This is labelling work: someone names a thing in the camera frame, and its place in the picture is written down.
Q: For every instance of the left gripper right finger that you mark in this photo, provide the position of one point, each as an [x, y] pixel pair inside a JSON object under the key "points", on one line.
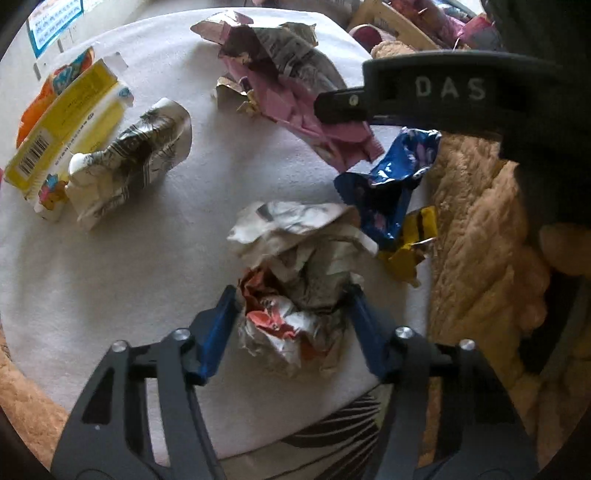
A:
{"points": [[480, 435]]}

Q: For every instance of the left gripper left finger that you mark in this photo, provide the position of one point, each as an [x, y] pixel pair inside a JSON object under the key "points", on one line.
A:
{"points": [[107, 434]]}

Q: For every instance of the blue snack wrapper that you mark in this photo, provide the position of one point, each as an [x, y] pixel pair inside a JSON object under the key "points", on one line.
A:
{"points": [[383, 195]]}

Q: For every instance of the pink torn wrapper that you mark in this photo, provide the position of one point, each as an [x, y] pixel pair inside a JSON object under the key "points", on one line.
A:
{"points": [[284, 77]]}

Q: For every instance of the white red paper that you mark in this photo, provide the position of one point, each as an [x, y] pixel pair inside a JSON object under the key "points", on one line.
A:
{"points": [[298, 258]]}

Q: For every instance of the silver black wrapper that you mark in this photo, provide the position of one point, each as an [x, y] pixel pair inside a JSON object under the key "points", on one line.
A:
{"points": [[141, 155]]}

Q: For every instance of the yellow bear carton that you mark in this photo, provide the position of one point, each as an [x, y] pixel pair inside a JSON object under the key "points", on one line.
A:
{"points": [[80, 120]]}

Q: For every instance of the orange lion snack bag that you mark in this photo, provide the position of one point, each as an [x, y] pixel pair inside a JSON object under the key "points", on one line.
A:
{"points": [[55, 84]]}

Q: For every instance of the person right hand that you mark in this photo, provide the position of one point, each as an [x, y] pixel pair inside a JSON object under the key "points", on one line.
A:
{"points": [[558, 258]]}

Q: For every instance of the tan fuzzy blanket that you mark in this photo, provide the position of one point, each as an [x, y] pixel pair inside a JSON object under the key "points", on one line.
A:
{"points": [[489, 281]]}

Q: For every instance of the yellow foil candy wrapper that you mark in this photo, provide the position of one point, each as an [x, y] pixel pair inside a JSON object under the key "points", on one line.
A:
{"points": [[419, 230]]}

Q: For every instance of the wooden crib rail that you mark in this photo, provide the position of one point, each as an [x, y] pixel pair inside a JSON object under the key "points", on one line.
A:
{"points": [[386, 17]]}

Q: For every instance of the blue wall chart poster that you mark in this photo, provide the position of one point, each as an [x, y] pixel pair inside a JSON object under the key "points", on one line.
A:
{"points": [[48, 20]]}

